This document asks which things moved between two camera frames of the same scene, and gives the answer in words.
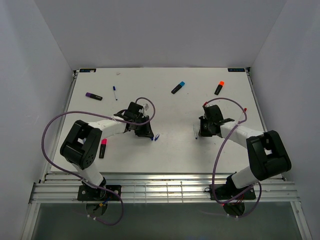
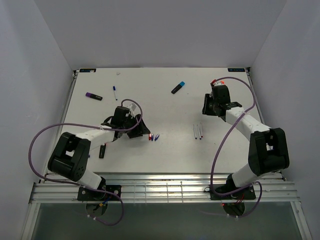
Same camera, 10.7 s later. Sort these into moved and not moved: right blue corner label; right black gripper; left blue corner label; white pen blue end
Moved: right black gripper
Not moved: left blue corner label; white pen blue end; right blue corner label
